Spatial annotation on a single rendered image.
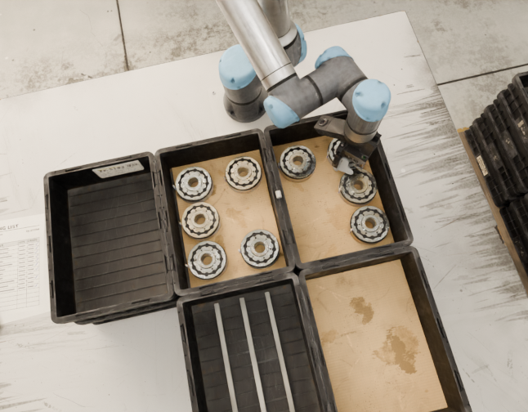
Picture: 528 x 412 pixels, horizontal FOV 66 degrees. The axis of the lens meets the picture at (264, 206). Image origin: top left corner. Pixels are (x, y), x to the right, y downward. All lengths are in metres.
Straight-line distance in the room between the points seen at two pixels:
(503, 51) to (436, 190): 1.47
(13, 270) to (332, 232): 0.97
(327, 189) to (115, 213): 0.60
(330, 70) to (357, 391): 0.75
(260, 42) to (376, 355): 0.79
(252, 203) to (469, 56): 1.79
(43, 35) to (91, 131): 1.42
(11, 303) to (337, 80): 1.12
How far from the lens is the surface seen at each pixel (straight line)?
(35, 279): 1.43
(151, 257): 1.16
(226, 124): 1.38
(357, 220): 1.12
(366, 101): 0.86
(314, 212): 1.14
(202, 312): 1.11
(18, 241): 1.49
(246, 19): 0.90
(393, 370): 1.13
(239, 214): 1.14
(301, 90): 0.89
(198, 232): 1.12
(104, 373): 1.32
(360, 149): 1.04
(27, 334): 1.42
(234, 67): 1.21
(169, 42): 2.56
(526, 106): 1.81
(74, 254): 1.24
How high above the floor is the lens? 1.92
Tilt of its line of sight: 72 degrees down
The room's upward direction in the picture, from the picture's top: 6 degrees counter-clockwise
